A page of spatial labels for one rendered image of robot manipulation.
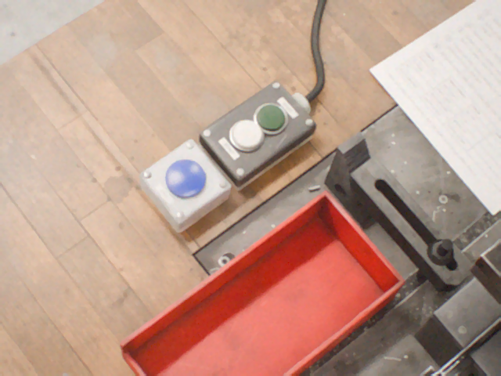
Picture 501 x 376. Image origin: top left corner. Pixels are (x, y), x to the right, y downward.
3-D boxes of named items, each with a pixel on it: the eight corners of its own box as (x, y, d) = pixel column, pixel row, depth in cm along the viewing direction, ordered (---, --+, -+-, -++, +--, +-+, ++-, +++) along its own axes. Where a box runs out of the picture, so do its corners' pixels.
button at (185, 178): (157, 180, 99) (156, 172, 97) (189, 158, 100) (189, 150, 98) (181, 210, 98) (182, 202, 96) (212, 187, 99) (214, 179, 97)
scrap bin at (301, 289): (121, 356, 94) (118, 342, 88) (317, 211, 101) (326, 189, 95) (198, 454, 91) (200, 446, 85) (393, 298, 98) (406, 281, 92)
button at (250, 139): (225, 139, 101) (227, 130, 99) (247, 124, 102) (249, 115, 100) (243, 159, 101) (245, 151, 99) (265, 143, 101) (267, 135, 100)
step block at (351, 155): (323, 182, 102) (337, 147, 94) (344, 167, 103) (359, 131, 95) (363, 229, 101) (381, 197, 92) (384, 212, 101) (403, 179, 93)
